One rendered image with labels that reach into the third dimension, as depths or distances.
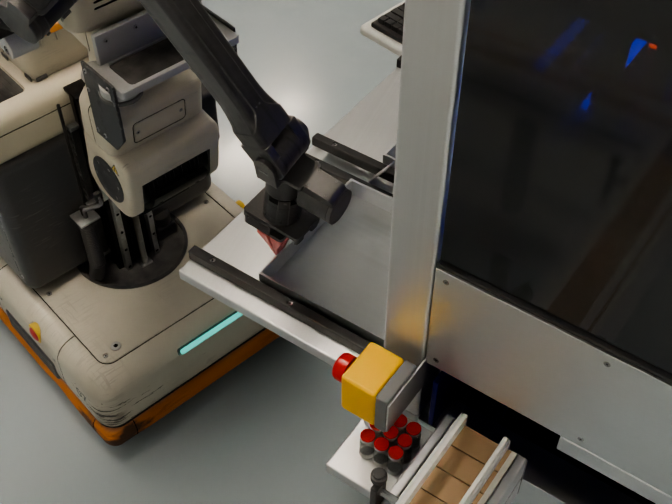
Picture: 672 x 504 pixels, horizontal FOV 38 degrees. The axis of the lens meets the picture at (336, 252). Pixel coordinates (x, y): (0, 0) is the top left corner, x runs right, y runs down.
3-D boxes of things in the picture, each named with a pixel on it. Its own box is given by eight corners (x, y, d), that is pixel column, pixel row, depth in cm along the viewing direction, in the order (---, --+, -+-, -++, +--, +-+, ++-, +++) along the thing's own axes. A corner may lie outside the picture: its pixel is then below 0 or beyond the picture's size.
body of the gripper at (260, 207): (296, 248, 146) (300, 216, 141) (242, 216, 149) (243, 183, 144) (320, 222, 150) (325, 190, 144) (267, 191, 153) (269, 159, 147)
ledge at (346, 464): (459, 454, 136) (461, 447, 135) (410, 524, 129) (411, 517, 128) (376, 406, 142) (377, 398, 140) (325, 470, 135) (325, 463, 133)
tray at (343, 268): (527, 276, 156) (530, 261, 154) (446, 387, 142) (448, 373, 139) (350, 192, 169) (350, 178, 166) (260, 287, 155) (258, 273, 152)
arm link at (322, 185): (288, 112, 136) (251, 156, 133) (356, 150, 133) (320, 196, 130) (296, 156, 147) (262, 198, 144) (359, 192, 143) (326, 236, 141)
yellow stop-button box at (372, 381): (414, 396, 131) (417, 365, 126) (385, 434, 127) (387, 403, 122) (367, 370, 134) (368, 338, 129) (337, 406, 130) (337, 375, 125)
